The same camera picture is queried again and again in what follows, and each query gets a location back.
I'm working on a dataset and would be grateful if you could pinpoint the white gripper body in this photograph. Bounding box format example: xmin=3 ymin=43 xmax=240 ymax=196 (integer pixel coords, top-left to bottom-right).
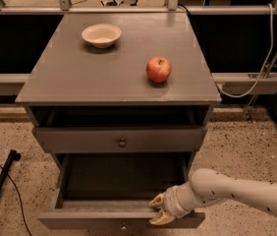
xmin=163 ymin=184 xmax=192 ymax=218

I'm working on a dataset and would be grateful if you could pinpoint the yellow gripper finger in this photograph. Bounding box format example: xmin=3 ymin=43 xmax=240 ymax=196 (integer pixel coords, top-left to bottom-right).
xmin=149 ymin=193 xmax=164 ymax=208
xmin=149 ymin=209 xmax=175 ymax=226

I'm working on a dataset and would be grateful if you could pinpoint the grey drawer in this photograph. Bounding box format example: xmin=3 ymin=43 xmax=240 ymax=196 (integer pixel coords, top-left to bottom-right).
xmin=37 ymin=152 xmax=207 ymax=230
xmin=33 ymin=126 xmax=206 ymax=153

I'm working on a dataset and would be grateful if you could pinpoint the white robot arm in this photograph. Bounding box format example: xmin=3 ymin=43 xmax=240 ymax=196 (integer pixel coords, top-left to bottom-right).
xmin=149 ymin=168 xmax=277 ymax=226

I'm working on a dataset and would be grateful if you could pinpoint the grey top drawer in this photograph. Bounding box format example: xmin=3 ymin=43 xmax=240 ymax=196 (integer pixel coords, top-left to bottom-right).
xmin=33 ymin=126 xmax=206 ymax=153

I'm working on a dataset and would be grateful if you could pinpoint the grey wooden drawer cabinet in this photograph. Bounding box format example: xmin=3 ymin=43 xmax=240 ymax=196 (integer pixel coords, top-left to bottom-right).
xmin=15 ymin=12 xmax=223 ymax=169

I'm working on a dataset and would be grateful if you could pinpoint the red apple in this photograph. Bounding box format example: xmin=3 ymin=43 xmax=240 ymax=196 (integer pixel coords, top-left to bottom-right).
xmin=146 ymin=56 xmax=172 ymax=83

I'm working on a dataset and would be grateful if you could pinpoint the white paper bowl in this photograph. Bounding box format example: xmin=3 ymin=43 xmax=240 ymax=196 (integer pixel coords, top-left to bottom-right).
xmin=82 ymin=24 xmax=122 ymax=48

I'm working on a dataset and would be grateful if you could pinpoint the black floor cable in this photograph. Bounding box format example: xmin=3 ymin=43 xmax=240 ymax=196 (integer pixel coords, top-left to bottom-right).
xmin=0 ymin=148 xmax=33 ymax=236

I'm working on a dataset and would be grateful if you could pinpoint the metal rail frame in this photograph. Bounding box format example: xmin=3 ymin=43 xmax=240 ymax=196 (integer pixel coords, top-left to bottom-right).
xmin=0 ymin=0 xmax=277 ymax=96

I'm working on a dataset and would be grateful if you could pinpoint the white cable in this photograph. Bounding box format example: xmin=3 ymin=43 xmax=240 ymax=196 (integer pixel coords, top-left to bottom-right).
xmin=216 ymin=3 xmax=274 ymax=99

